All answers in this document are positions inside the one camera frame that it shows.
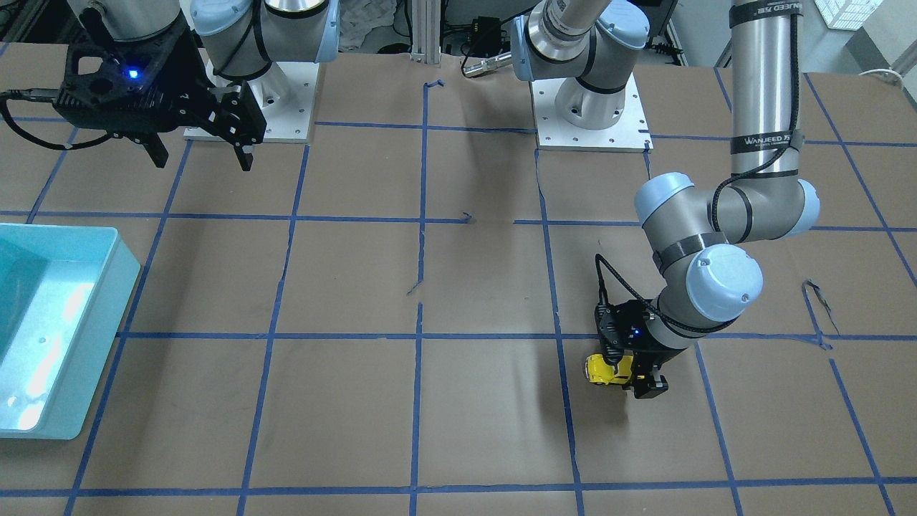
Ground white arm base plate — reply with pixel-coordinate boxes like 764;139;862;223
530;75;654;153
249;62;322;143

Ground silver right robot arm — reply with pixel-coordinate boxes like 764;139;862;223
52;1;340;171

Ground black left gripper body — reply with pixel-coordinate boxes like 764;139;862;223
596;300;674;363

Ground light blue plastic bin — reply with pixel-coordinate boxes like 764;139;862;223
1;223;140;440

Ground yellow toy beetle car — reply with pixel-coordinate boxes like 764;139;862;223
584;353;633;390

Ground aluminium frame post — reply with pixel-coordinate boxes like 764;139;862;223
406;0;443;67

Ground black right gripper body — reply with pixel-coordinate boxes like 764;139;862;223
55;29;216;137

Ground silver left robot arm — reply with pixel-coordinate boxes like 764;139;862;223
509;1;821;399

